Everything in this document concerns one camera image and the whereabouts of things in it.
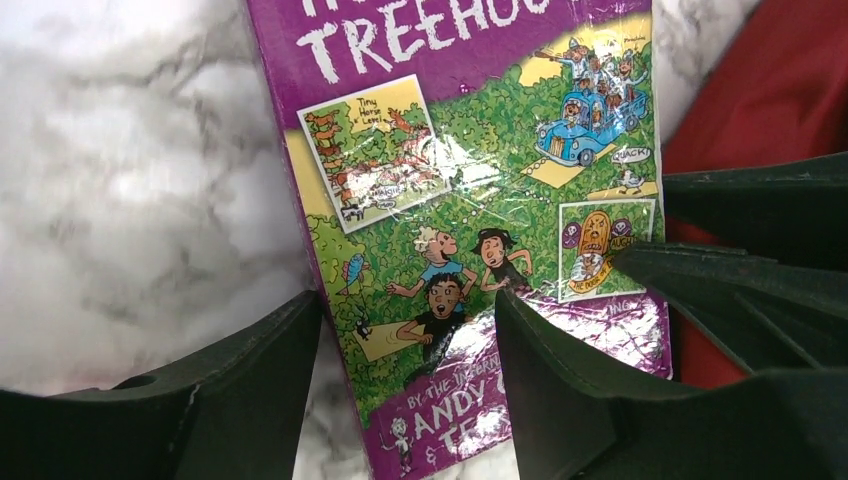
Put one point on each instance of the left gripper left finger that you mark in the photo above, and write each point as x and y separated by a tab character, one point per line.
232	410

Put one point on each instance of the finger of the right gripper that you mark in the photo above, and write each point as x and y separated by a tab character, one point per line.
759	312
794	212

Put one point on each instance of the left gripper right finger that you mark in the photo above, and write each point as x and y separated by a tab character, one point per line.
578	413

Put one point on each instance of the red backpack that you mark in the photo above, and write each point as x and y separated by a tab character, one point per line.
777	94

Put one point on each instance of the purple green paperback book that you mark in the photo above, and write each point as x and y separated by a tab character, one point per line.
444	152

